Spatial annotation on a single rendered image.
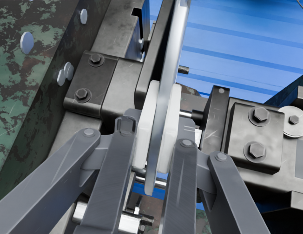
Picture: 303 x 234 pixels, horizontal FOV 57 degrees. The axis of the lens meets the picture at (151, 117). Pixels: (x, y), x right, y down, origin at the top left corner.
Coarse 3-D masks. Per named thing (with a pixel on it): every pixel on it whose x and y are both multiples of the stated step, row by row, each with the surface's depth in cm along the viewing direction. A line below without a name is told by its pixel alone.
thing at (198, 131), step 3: (195, 129) 55; (195, 132) 53; (198, 132) 54; (201, 132) 54; (195, 135) 53; (198, 135) 53; (198, 138) 53; (198, 141) 53; (198, 144) 53; (198, 147) 53
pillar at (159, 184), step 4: (136, 172) 59; (136, 176) 58; (140, 176) 58; (144, 176) 58; (136, 180) 58; (140, 180) 58; (144, 180) 58; (156, 180) 58; (160, 180) 58; (164, 180) 58; (144, 184) 58; (156, 184) 58; (160, 184) 57; (164, 184) 57; (160, 188) 58; (164, 188) 58
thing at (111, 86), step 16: (160, 16) 30; (160, 32) 29; (160, 48) 29; (80, 64) 42; (96, 64) 41; (112, 64) 41; (128, 64) 41; (144, 64) 27; (160, 64) 32; (80, 80) 40; (96, 80) 40; (112, 80) 40; (128, 80) 40; (144, 80) 27; (80, 96) 38; (96, 96) 39; (112, 96) 39; (128, 96) 39; (144, 96) 26; (80, 112) 40; (96, 112) 39; (112, 112) 39; (112, 128) 43
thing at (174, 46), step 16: (176, 0) 17; (176, 16) 17; (176, 32) 17; (176, 48) 17; (176, 64) 26; (160, 80) 18; (160, 96) 18; (160, 112) 18; (160, 128) 19; (160, 144) 20
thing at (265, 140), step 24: (240, 120) 45; (264, 120) 44; (288, 120) 47; (240, 144) 43; (264, 144) 43; (288, 144) 46; (240, 168) 45; (264, 168) 42; (288, 168) 45; (264, 192) 46
